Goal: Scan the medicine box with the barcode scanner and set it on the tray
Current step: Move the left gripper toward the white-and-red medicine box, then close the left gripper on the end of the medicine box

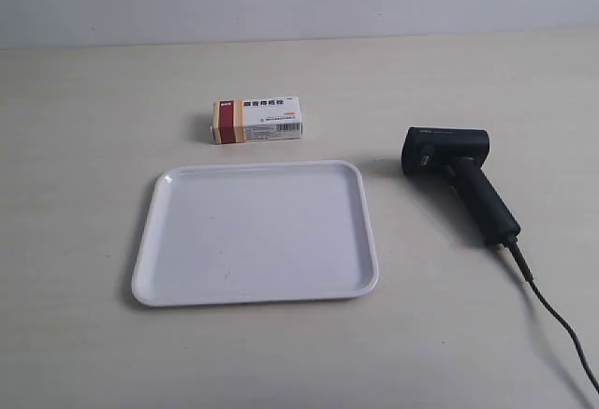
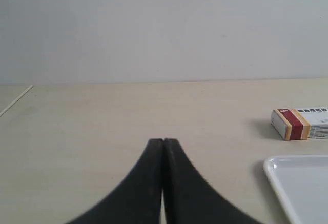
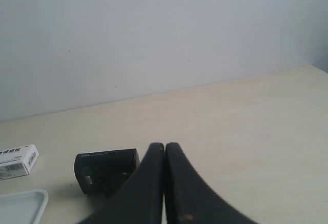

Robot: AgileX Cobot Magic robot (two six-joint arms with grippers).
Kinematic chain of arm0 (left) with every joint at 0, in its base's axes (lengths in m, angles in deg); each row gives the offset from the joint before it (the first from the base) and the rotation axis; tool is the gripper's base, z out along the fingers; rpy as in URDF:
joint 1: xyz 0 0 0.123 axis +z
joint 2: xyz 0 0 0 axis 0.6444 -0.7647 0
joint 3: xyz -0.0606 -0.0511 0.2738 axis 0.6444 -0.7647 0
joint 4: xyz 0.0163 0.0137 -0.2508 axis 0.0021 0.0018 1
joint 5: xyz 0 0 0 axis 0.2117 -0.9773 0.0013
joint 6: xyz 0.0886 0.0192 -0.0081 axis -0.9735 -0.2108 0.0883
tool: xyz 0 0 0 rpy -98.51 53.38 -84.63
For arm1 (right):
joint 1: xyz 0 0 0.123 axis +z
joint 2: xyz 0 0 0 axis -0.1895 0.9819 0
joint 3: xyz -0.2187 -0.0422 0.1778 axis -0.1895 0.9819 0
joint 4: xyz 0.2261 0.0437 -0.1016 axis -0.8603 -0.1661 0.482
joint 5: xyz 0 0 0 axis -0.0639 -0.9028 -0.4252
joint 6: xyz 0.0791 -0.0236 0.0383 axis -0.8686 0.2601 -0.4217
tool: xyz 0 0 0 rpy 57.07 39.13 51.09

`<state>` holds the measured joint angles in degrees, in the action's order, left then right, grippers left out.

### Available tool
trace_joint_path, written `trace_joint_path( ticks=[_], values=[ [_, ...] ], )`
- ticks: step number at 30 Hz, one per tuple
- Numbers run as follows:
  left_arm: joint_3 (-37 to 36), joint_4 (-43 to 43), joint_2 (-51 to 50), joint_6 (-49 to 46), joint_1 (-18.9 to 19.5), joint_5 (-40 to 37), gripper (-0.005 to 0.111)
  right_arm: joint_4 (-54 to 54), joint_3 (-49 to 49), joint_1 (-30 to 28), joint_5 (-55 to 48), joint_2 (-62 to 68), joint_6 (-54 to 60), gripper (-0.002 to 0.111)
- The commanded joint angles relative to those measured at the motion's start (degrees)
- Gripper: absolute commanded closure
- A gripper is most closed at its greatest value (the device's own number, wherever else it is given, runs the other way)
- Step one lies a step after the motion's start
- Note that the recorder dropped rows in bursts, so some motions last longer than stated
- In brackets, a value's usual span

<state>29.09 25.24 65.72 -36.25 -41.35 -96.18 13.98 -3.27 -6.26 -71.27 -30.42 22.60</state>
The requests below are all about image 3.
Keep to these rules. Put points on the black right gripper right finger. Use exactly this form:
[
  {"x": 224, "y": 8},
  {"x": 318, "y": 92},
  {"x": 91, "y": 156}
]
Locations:
[{"x": 188, "y": 198}]

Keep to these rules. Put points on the white plastic tray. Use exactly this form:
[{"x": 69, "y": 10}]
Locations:
[{"x": 24, "y": 207}]

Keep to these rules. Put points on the black handheld barcode scanner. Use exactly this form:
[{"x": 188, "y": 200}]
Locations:
[{"x": 105, "y": 172}]

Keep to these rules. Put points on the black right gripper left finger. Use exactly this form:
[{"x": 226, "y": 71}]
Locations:
[{"x": 140, "y": 199}]

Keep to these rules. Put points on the white red medicine box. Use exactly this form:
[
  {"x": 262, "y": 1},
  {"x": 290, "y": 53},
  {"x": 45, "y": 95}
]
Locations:
[{"x": 18, "y": 161}]

